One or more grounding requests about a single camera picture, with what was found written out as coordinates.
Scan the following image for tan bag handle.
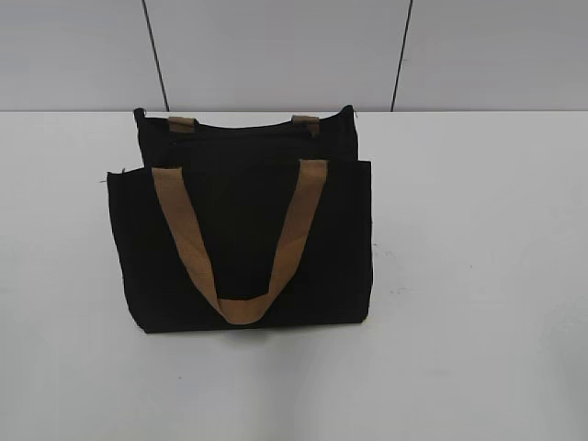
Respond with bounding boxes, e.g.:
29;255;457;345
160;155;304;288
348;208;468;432
167;115;321;136
152;160;328;325

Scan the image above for tan rear bag handle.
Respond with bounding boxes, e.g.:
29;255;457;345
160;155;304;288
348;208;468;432
167;115;321;136

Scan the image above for tan front bag handle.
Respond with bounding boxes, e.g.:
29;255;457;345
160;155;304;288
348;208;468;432
152;160;328;325

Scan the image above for black canvas tote bag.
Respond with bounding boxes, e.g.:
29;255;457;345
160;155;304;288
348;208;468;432
107;106;373;334

